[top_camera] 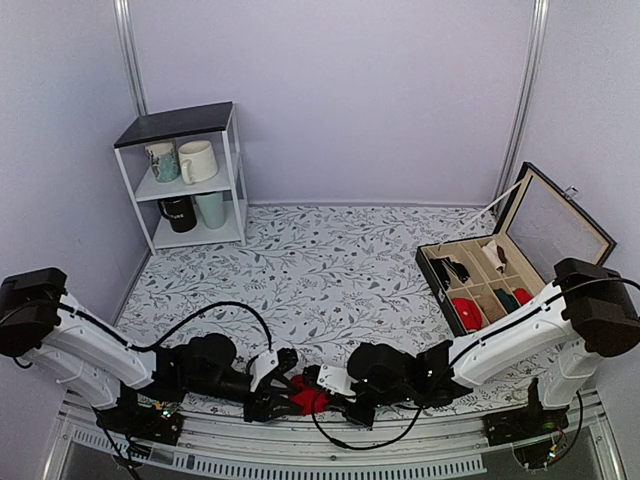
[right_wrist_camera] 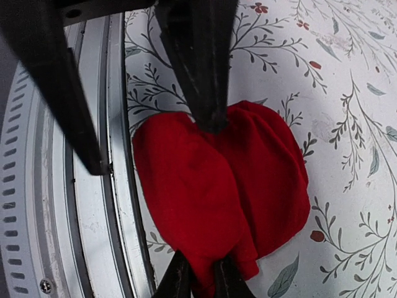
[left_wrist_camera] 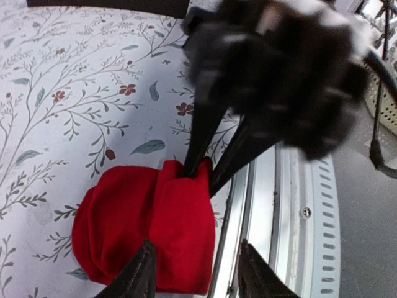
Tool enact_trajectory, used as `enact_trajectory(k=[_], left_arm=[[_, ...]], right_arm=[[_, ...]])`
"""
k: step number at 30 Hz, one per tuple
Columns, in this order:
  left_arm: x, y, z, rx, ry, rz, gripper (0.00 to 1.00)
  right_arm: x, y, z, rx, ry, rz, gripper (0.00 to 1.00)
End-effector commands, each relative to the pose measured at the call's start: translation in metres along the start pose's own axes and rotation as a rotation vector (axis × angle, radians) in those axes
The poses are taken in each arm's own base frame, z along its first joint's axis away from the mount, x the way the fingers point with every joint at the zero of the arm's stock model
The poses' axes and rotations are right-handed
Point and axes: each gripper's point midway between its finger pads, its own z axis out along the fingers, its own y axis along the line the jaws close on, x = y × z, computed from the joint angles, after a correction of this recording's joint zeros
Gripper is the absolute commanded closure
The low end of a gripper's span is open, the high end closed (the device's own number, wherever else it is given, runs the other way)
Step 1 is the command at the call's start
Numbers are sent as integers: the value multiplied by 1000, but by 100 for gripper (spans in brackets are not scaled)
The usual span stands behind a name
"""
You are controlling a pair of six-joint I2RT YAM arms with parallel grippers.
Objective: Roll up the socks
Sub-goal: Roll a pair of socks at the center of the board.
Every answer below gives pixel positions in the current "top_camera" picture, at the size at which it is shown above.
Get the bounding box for red rolled sock right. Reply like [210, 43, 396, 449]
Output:
[513, 288, 533, 306]

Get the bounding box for floral table mat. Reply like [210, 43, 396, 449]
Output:
[107, 203, 546, 422]

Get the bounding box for teal patterned mug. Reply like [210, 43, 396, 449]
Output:
[145, 140, 181, 183]

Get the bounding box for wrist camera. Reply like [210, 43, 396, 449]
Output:
[317, 364, 356, 398]
[247, 350, 279, 392]

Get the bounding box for black compartment storage box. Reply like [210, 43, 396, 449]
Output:
[416, 162, 617, 336]

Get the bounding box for right metal pole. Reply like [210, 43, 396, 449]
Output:
[494, 0, 550, 202]

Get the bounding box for metal pole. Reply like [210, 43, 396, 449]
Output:
[494, 0, 550, 202]
[113, 0, 148, 116]

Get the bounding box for mint green tumbler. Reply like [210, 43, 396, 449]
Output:
[195, 192, 226, 229]

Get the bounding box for tan rolled sock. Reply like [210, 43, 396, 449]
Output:
[477, 296, 507, 323]

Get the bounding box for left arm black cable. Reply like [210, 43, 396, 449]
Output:
[0, 299, 275, 354]

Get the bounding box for left metal pole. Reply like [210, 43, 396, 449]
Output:
[113, 0, 148, 116]

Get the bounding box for black mug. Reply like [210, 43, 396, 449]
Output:
[157, 196, 197, 233]

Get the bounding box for green rolled sock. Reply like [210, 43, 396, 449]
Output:
[494, 289, 520, 313]

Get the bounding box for red sock pair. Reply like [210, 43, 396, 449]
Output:
[288, 374, 329, 416]

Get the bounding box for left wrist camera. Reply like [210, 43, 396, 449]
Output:
[247, 350, 279, 392]

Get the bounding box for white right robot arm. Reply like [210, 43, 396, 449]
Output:
[305, 258, 639, 436]

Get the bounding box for metal front rail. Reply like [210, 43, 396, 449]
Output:
[36, 389, 631, 479]

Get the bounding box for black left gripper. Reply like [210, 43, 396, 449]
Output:
[186, 371, 304, 425]

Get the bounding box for white sock in box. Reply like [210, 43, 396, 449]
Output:
[481, 240, 508, 274]

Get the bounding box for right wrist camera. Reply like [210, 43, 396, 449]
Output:
[317, 364, 356, 398]

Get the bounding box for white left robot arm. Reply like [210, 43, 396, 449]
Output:
[1, 267, 303, 434]

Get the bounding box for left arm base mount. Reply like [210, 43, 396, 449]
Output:
[95, 386, 184, 446]

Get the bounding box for white shelf black top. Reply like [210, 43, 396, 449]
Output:
[114, 101, 248, 255]

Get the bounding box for black socks in box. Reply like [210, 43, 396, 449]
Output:
[429, 257, 470, 289]

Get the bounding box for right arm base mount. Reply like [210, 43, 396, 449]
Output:
[482, 378, 584, 472]

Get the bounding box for red rolled sock with white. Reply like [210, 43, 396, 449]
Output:
[452, 298, 483, 333]

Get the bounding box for cream white mug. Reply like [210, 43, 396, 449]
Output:
[178, 140, 218, 185]

